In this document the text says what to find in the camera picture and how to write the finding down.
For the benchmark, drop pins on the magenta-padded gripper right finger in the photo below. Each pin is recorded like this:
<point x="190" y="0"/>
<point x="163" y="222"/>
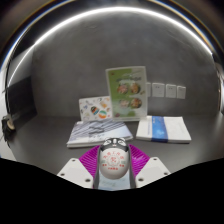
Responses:
<point x="151" y="171"/>

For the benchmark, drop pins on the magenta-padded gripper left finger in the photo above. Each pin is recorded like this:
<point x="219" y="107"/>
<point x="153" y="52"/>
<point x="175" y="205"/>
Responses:
<point x="75" y="171"/>

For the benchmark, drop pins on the white and black computer mouse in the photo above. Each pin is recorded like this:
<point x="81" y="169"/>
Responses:
<point x="114" y="160"/>

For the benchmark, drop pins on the grey striped-cover book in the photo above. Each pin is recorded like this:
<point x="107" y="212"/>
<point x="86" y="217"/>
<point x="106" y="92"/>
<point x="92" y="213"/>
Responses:
<point x="90" y="133"/>

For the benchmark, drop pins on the white book with blue band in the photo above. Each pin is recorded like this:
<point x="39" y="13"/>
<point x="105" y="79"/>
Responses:
<point x="165" y="129"/>

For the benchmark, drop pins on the white cartoon-print card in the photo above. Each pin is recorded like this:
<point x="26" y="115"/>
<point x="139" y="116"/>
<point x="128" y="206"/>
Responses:
<point x="95" y="108"/>

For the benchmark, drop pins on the small black device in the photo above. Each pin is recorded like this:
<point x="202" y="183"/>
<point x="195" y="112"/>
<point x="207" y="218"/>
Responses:
<point x="7" y="127"/>

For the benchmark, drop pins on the green menu sign stand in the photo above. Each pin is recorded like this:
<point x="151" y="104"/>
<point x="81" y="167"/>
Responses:
<point x="126" y="93"/>

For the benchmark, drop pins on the black flat panel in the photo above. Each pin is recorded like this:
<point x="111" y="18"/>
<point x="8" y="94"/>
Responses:
<point x="21" y="98"/>

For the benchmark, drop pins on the white wall socket plate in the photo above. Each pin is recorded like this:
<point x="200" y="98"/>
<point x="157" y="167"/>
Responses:
<point x="171" y="90"/>
<point x="158" y="90"/>
<point x="181" y="92"/>

